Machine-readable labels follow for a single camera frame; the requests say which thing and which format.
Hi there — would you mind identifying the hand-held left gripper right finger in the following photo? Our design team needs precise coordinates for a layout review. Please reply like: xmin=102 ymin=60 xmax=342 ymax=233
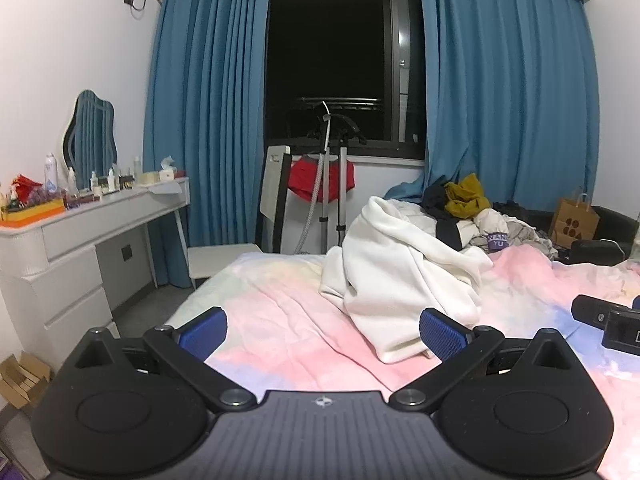
xmin=388 ymin=307 xmax=576 ymax=413

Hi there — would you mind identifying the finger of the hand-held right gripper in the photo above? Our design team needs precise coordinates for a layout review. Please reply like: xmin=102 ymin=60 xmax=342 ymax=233
xmin=571 ymin=294 xmax=632 ymax=329

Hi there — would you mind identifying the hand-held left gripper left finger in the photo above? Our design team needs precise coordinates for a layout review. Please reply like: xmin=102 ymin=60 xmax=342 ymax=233
xmin=74 ymin=306 xmax=258 ymax=414

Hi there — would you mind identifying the white hoodie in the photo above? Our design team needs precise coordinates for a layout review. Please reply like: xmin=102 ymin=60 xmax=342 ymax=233
xmin=320 ymin=196 xmax=495 ymax=365

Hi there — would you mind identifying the pile of clothes on bed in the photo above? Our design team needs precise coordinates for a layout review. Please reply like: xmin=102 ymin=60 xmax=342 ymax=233
xmin=435 ymin=207 xmax=558 ymax=261

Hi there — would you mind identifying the black armchair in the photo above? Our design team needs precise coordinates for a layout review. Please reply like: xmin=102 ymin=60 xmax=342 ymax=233
xmin=492 ymin=200 xmax=640 ymax=267

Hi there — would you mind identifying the brown paper bag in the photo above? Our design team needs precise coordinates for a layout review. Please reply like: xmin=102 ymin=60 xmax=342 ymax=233
xmin=550 ymin=186 xmax=601 ymax=248

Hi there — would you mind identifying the pastel bed cover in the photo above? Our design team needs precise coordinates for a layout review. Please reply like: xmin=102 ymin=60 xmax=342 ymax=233
xmin=167 ymin=234 xmax=640 ymax=478

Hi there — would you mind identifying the dark cloth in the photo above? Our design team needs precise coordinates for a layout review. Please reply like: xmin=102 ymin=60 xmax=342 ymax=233
xmin=422 ymin=181 xmax=458 ymax=221

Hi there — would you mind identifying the mustard yellow cloth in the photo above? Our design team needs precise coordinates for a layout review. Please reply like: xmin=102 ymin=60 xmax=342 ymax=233
xmin=444 ymin=172 xmax=493 ymax=220

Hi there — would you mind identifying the white vanity desk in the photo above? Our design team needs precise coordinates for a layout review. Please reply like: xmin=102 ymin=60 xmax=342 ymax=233
xmin=0 ymin=176 xmax=192 ymax=361

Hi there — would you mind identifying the row of cosmetic bottles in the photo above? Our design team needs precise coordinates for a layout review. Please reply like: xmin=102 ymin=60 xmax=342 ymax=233
xmin=65 ymin=157 xmax=146 ymax=198

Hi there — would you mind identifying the red cloth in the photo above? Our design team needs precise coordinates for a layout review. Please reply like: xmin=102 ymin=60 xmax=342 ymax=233
xmin=287 ymin=156 xmax=357 ymax=203

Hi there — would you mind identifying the cardboard box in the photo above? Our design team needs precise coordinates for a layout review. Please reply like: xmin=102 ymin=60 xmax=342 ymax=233
xmin=0 ymin=352 xmax=53 ymax=411

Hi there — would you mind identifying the orange tray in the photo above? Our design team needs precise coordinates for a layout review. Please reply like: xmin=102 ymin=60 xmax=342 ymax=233
xmin=0 ymin=199 xmax=67 ymax=223

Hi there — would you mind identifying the blue curtain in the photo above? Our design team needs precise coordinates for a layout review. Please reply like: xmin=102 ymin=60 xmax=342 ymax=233
xmin=142 ymin=0 xmax=273 ymax=288
xmin=384 ymin=0 xmax=601 ymax=201

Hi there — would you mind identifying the wavy framed mirror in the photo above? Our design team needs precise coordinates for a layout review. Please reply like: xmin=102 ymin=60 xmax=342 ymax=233
xmin=62 ymin=90 xmax=118 ymax=177

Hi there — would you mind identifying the silver tripod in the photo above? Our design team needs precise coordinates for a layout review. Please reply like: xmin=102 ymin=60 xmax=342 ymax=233
xmin=295 ymin=101 xmax=368 ymax=256

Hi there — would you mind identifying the dark window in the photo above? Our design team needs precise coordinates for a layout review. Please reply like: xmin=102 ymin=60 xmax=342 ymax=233
xmin=264 ymin=0 xmax=428 ymax=148

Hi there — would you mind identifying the white chair with black frame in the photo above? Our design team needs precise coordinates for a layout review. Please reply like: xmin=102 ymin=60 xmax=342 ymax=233
xmin=187 ymin=144 xmax=293 ymax=281

